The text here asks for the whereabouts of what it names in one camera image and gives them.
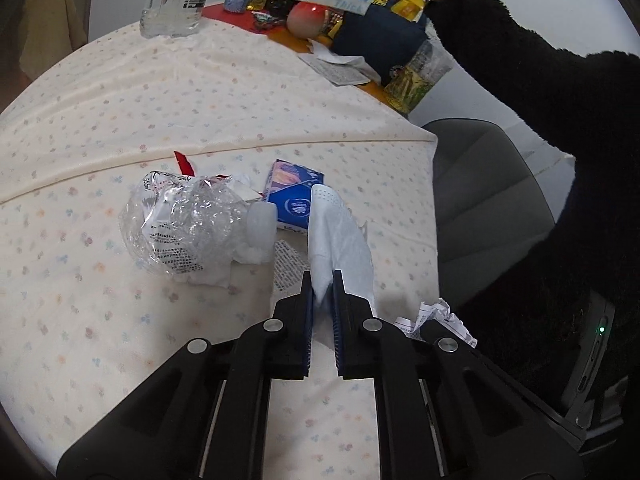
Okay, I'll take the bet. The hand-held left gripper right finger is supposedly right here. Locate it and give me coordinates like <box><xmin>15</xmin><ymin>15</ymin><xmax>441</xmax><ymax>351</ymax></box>
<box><xmin>330</xmin><ymin>269</ymin><xmax>586</xmax><ymax>480</ymax></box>

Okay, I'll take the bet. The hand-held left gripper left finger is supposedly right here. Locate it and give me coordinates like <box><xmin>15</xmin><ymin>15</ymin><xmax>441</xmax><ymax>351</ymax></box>
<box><xmin>56</xmin><ymin>270</ymin><xmax>316</xmax><ymax>480</ymax></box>

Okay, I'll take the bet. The white paper tissue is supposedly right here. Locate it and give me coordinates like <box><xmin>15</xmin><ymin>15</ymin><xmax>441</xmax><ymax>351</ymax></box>
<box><xmin>306</xmin><ymin>184</ymin><xmax>377</xmax><ymax>356</ymax></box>

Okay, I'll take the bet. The printed receipt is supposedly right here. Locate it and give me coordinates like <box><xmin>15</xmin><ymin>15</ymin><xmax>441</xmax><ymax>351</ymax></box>
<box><xmin>394</xmin><ymin>297</ymin><xmax>478</xmax><ymax>348</ymax></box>

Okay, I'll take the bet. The blue tissue packet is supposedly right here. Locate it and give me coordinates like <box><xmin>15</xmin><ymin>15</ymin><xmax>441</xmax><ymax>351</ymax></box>
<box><xmin>263</xmin><ymin>159</ymin><xmax>326</xmax><ymax>233</ymax></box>

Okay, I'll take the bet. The crushed clear plastic bottle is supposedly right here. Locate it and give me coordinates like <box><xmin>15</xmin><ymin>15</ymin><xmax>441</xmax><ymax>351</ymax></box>
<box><xmin>119</xmin><ymin>170</ymin><xmax>278</xmax><ymax>277</ymax></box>

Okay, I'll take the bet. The flat printed paper slip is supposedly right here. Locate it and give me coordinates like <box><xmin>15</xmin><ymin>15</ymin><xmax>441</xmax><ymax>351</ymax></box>
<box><xmin>272</xmin><ymin>240</ymin><xmax>313</xmax><ymax>293</ymax></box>

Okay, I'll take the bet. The grey upholstered chair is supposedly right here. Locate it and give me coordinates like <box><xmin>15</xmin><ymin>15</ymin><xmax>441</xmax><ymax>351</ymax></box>
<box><xmin>420</xmin><ymin>119</ymin><xmax>576</xmax><ymax>311</ymax></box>

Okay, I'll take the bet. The clear jar with green contents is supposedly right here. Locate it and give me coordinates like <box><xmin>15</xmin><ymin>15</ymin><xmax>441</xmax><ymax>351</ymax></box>
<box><xmin>384</xmin><ymin>40</ymin><xmax>453</xmax><ymax>113</ymax></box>

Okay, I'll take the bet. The rumpled white napkin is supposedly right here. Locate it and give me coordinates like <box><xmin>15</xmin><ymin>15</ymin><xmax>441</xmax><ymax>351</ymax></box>
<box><xmin>307</xmin><ymin>40</ymin><xmax>371</xmax><ymax>68</ymax></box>

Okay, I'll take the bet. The floral cream tablecloth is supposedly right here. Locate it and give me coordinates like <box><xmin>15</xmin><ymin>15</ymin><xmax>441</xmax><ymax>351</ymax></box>
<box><xmin>0</xmin><ymin>12</ymin><xmax>441</xmax><ymax>480</ymax></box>

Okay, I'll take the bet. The navy blue bag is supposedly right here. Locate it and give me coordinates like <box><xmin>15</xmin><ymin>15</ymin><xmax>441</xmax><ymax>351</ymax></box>
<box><xmin>330</xmin><ymin>0</ymin><xmax>431</xmax><ymax>88</ymax></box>

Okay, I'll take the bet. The pink red apple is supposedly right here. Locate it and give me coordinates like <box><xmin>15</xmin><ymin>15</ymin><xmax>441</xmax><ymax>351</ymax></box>
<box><xmin>286</xmin><ymin>2</ymin><xmax>328</xmax><ymax>41</ymax></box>

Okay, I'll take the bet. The red table mat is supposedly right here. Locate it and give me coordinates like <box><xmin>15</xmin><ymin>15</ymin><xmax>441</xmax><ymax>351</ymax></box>
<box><xmin>202</xmin><ymin>2</ymin><xmax>311</xmax><ymax>53</ymax></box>

